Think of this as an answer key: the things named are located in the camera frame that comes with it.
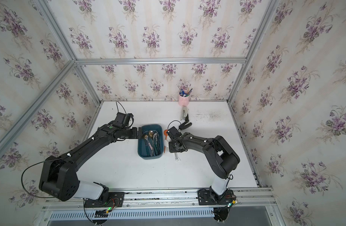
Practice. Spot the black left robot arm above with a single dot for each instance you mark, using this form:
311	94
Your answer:
59	174

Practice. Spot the teal plastic storage box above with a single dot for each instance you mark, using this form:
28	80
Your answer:
149	130

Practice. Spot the orange plastic spoon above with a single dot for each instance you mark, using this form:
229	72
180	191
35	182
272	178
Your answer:
165	141

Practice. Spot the black stapler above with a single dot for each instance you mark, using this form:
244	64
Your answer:
186	124

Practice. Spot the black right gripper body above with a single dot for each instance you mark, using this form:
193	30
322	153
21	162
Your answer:
172	148

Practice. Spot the large silver spoon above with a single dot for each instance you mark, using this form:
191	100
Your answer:
155	133

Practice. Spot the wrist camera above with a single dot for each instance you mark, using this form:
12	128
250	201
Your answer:
123	120
173	133

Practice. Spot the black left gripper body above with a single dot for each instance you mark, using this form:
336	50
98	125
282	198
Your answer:
132	133

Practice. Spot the pink pen holder cup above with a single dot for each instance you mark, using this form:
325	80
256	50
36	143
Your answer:
183	100

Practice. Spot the small silver spoon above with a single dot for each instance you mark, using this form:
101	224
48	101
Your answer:
176	157

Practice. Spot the silver spoon teal handle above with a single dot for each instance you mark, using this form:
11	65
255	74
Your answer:
149	147

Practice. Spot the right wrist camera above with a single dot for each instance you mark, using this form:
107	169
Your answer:
173	133

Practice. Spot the pens in cup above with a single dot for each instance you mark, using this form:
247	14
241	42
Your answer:
185	92

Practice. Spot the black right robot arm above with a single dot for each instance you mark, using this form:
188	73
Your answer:
220	155

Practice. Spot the white slotted cable duct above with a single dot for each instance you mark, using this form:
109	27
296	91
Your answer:
205	212

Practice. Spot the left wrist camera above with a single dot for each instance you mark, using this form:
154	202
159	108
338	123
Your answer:
123	120

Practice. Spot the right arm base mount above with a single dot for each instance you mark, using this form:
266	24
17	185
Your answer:
209	197

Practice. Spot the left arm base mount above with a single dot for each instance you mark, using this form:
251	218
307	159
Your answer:
110	199

